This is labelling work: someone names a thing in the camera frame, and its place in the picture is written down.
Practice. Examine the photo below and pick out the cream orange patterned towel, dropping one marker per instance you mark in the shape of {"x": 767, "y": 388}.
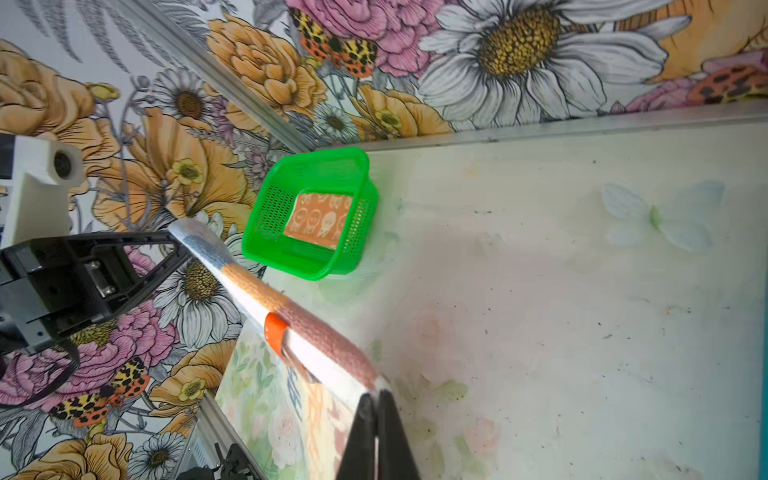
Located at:
{"x": 326, "y": 373}

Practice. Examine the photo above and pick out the teal plastic basket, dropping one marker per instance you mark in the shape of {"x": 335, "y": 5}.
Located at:
{"x": 763, "y": 437}

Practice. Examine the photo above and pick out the orange bunny towel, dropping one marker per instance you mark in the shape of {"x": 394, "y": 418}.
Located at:
{"x": 318, "y": 219}

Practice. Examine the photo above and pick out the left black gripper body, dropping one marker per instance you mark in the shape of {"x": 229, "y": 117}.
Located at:
{"x": 52, "y": 288}

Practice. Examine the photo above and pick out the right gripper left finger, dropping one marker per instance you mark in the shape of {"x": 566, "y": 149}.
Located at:
{"x": 359, "y": 457}

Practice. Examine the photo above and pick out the green plastic basket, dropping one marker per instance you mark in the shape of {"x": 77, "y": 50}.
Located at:
{"x": 344, "y": 171}

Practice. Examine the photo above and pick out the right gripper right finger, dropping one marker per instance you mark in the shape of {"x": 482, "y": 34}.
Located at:
{"x": 395, "y": 459}

